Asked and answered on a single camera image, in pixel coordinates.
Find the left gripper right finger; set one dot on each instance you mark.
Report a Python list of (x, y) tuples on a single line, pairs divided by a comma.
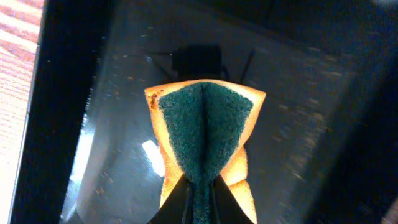
[(224, 208)]

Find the green and yellow sponge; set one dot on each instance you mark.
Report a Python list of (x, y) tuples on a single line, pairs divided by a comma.
[(202, 127)]

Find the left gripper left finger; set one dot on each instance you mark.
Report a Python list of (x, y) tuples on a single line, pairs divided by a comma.
[(178, 207)]

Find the black rectangular tray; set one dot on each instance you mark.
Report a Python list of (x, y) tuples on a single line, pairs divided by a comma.
[(323, 149)]

